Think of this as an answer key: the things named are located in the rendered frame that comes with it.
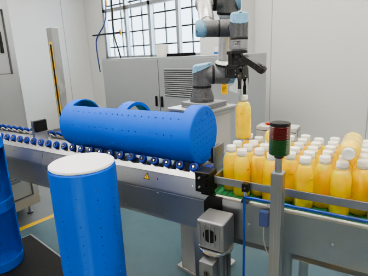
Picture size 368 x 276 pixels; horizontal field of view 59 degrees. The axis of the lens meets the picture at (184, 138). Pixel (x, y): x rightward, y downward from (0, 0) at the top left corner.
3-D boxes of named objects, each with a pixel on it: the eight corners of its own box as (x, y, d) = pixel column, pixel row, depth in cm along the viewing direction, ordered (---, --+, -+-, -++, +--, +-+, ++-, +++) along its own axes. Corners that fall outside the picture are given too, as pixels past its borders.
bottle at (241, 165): (229, 193, 135) (229, 153, 131) (240, 189, 139) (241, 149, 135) (242, 199, 130) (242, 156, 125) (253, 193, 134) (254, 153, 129)
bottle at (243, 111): (238, 134, 152) (237, 97, 147) (252, 136, 149) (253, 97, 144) (233, 138, 146) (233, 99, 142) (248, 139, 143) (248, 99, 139)
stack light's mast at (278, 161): (271, 167, 106) (272, 119, 102) (291, 170, 103) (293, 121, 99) (265, 173, 101) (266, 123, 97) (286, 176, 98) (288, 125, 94)
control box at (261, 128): (262, 139, 176) (262, 121, 174) (299, 143, 166) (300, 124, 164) (255, 144, 168) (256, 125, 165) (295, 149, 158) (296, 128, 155)
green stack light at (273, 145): (271, 149, 105) (272, 134, 104) (292, 151, 102) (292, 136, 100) (265, 155, 99) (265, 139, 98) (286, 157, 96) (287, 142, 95)
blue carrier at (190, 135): (99, 136, 215) (90, 93, 205) (219, 151, 171) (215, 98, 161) (64, 151, 193) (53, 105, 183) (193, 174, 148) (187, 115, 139)
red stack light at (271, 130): (272, 134, 104) (272, 122, 103) (292, 136, 100) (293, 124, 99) (265, 139, 98) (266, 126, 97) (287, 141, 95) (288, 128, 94)
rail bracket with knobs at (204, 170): (205, 186, 143) (204, 164, 141) (219, 189, 140) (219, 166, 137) (194, 195, 135) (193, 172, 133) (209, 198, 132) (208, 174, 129)
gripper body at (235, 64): (231, 78, 147) (231, 50, 144) (249, 78, 143) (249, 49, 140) (224, 79, 141) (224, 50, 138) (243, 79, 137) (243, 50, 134)
